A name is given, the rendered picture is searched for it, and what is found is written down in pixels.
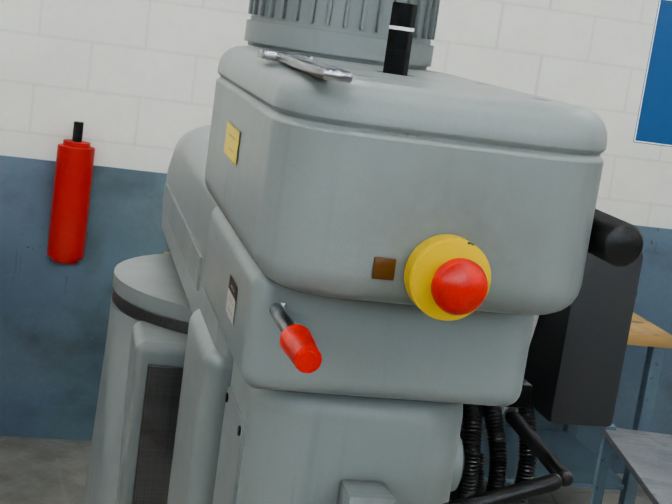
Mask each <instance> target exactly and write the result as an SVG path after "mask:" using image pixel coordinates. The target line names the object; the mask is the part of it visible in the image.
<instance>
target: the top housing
mask: <svg viewBox="0 0 672 504"><path fill-rule="evenodd" d="M258 48H259V47H253V46H235V47H233V48H230V49H229V50H227V51H226V52H225V53H224V54H223V55H222V57H221V58H220V61H219V64H218V70H217V71H218V74H219V75H220V78H218V79H217V80H216V87H215V95H214V103H213V111H212V120H211V128H210V136H209V144H208V153H207V161H206V169H205V184H206V187H207V189H208V191H209V192H210V194H211V196H212V197H213V199H214V200H215V202H216V203H217V205H218V206H219V208H220V209H221V211H222V212H223V214H224V215H225V217H226V219H227V220H228V222H229V223H230V225H231V226H232V228H233V229H234V231H235V232H236V234H237V235H238V237H239V238H240V240H241V242H242V243H243V245H244V246H245V248H246V249H247V251H248V252H249V254H250V255H251V257H252V258H253V260H254V261H255V263H256V265H257V266H258V267H259V269H260V270H261V271H262V272H263V274H264V275H265V276H267V277H268V278H270V279H271V280H273V281H274V282H276V283H278V284H280V285H282V286H284V287H287V288H290V289H293V290H296V291H300V292H304V293H309V294H314V295H319V296H325V297H332V298H341V299H351V300H362V301H373V302H384V303H395V304H406V305H415V304H414V303H413V301H412V300H411V299H410V297H409V295H408V293H407V291H406V288H405V283H404V271H405V267H406V263H407V261H408V259H409V257H410V255H411V253H412V252H413V251H414V249H415V248H416V247H417V246H418V245H419V244H420V243H422V242H423V241H425V240H426V239H428V238H430V237H433V236H436V235H441V234H452V235H457V236H460V237H463V238H465V239H466V240H468V241H469V242H471V243H472V244H474V245H475V246H477V247H478V248H479V249H480V250H481V251H482V252H483V253H484V255H485V256H486V258H487V260H488V262H489V266H490V270H491V284H490V288H489V291H488V294H487V296H486V298H485V300H484V301H483V303H482V304H481V305H480V306H479V307H478V308H477V309H476V310H475V311H483V312H494V313H505V314H516V315H546V314H551V313H555V312H559V311H561V310H563V309H565V308H566V307H568V306H569V305H571V304H572V303H573V301H574V300H575V299H576V298H577V296H578V294H579V291H580V288H581V286H582V280H583V275H584V269H585V264H586V258H587V252H588V247H589V241H590V236H591V230H592V225H593V219H594V213H595V208H596V202H597V197H598V191H599V186H600V180H601V174H602V169H603V163H604V160H603V159H602V158H601V156H600V154H601V153H603V152H604V151H605V150H606V146H607V130H606V127H605V124H604V122H603V121H602V120H601V118H600V117H599V115H597V114H596V113H594V112H593V111H592V110H590V109H587V108H584V107H581V106H577V105H573V104H569V103H565V102H561V101H557V100H553V99H549V98H545V97H541V96H537V95H532V94H528V93H524V92H520V91H516V90H512V89H508V88H504V87H500V86H496V85H491V84H487V83H483V82H479V81H475V80H471V79H467V78H463V77H459V76H455V75H450V74H446V73H442V72H436V71H430V70H415V69H408V73H407V76H403V75H396V74H389V73H383V67H384V66H379V65H372V64H364V63H356V62H349V61H342V60H335V59H328V58H321V57H314V56H311V57H312V59H313V60H315V61H318V62H322V63H325V64H328V65H331V66H334V67H337V68H340V69H343V70H346V71H349V72H351V73H352V74H353V79H352V82H350V83H346V82H338V81H330V80H324V79H321V78H319V77H316V76H314V75H311V74H309V73H306V72H304V71H301V70H299V69H296V68H294V67H291V66H289V65H286V64H284V63H281V62H279V61H273V60H266V59H262V58H259V57H257V50H258ZM375 257H384V258H394V259H396V266H395V273H394V279H393V281H391V280H381V279H372V272H373V265H374V258H375Z"/></svg>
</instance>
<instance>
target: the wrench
mask: <svg viewBox="0 0 672 504"><path fill-rule="evenodd" d="M257 57H259V58H262V59H266V60H273V61H279V62H281V63H284V64H286V65H289V66H291V67H294V68H296V69H299V70H301V71H304V72H306V73H309V74H311V75H314V76H316V77H319V78H321V79H324V80H330V81H338V82H346V83H350V82H352V79H353V74H352V73H351V72H349V71H346V70H343V69H340V68H337V67H334V66H331V65H328V64H325V63H322V62H318V61H315V60H313V59H312V57H311V56H309V55H306V54H299V53H293V54H290V53H283V52H276V51H273V50H269V49H262V48H258V50H257Z"/></svg>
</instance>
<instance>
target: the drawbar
mask: <svg viewBox="0 0 672 504"><path fill-rule="evenodd" d="M416 12H417V5H413V4H407V3H400V2H393V5H392V12H391V19H390V25H393V26H400V27H407V28H414V26H415V19H416ZM413 33H414V32H410V31H403V30H396V29H389V33H388V40H387V46H386V53H385V60H384V67H383V73H389V74H396V75H403V76H407V73H408V66H409V59H410V53H411V46H412V39H413Z"/></svg>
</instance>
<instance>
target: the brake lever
mask: <svg viewBox="0 0 672 504"><path fill-rule="evenodd" d="M285 307H286V303H281V302H280V303H279V302H275V303H273V304H272V305H271V306H270V308H269V312H270V314H271V316H272V317H273V319H274V321H275V322H276V324H277V326H278V328H279V329H280V331H281V335H280V346H281V348H282V350H283V351H284V353H285V354H286V355H287V356H288V358H289V359H290V360H291V362H292V363H293V364H294V365H295V367H296V368H297V369H298V370H299V371H300V372H303V373H312V372H314V371H316V370H317V369H318V368H319V367H320V365H321V362H322V356H321V353H320V351H319V349H318V347H317V345H316V343H315V341H314V339H313V337H312V335H311V333H310V331H309V330H308V329H307V328H306V327H305V326H303V325H299V324H295V323H294V321H293V320H292V318H291V317H290V315H289V314H288V312H287V311H286V309H285Z"/></svg>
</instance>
